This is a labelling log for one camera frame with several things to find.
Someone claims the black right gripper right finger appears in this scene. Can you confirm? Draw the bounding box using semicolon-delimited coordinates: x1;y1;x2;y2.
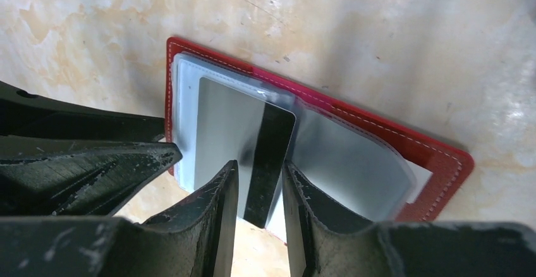
283;162;535;276

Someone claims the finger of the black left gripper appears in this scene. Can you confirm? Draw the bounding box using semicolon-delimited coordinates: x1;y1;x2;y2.
1;82;164;142
1;135;182;216

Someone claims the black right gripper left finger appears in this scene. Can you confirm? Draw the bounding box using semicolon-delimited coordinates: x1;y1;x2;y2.
1;160;239;276

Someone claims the red leather card holder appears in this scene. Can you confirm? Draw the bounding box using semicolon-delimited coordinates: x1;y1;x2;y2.
165;37;475;242

